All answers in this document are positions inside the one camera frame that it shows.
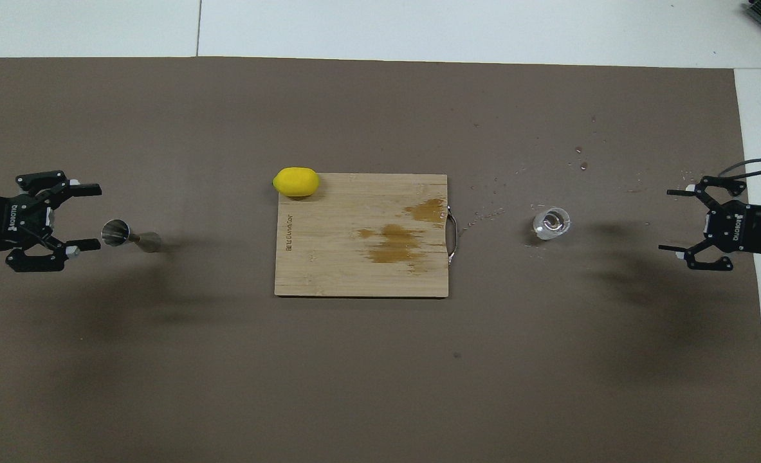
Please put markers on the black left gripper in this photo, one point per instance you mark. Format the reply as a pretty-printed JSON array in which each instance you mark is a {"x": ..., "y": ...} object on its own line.
[{"x": 0, "y": 224}]

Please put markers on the steel double jigger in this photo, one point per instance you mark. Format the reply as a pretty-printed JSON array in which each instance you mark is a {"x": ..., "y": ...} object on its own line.
[{"x": 115, "y": 233}]

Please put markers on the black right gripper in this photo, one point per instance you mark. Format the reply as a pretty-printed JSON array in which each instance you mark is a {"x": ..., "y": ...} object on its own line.
[{"x": 760, "y": 228}]

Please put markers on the yellow lemon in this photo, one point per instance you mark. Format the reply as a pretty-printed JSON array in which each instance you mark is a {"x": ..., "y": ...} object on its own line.
[{"x": 296, "y": 181}]

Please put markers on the small clear glass cup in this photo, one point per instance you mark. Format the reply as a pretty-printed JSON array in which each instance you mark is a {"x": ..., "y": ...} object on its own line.
[{"x": 550, "y": 225}]

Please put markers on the stained wooden cutting board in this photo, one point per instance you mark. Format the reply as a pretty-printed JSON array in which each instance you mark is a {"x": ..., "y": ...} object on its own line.
[{"x": 329, "y": 257}]

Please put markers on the brown table mat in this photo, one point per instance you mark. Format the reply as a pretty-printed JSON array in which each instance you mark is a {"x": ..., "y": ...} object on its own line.
[{"x": 354, "y": 386}]

